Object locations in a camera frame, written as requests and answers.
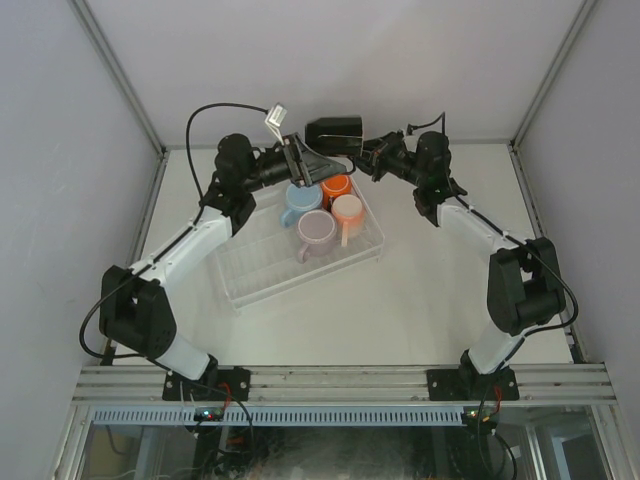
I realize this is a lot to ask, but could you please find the light blue mug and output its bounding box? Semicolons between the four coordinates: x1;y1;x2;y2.
279;184;323;228

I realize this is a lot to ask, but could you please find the orange mug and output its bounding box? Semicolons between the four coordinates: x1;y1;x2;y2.
321;175;352;211

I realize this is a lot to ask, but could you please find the black mug cream inside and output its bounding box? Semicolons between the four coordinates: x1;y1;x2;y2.
304;115;364;157

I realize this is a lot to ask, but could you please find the pink mug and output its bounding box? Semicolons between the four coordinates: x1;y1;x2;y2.
331;194;365;247

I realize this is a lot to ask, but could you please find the lilac mug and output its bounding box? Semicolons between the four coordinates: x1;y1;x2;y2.
296;209;338;263

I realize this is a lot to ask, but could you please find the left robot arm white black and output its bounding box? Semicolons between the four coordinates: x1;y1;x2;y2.
99;133;362;382

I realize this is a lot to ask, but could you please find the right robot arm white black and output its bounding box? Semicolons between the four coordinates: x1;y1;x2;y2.
353;131;577;387

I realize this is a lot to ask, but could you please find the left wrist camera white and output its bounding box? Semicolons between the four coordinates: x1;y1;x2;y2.
264;103;287;144

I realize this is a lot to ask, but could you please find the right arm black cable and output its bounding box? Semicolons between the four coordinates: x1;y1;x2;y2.
407;110;579;431

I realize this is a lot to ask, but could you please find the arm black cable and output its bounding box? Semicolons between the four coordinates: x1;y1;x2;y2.
407;110;579;431
78;102;271;361

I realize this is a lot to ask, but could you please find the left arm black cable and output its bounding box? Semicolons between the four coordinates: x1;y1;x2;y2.
78;102;271;361

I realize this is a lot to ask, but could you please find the white wire dish rack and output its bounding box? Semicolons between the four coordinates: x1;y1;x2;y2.
215;184;384;310

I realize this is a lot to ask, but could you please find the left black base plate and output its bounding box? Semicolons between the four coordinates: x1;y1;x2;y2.
162;367;251;402

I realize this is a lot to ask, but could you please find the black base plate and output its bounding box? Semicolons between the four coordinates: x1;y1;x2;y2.
162;367;251;402
426;368;520;401

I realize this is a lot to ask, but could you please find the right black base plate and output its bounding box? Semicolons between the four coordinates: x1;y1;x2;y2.
426;368;520;401

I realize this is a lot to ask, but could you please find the blue slotted cable duct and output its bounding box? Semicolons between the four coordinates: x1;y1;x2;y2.
92;405;465;427

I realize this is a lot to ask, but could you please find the aluminium front frame rail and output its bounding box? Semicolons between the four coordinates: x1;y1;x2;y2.
72;364;617;406

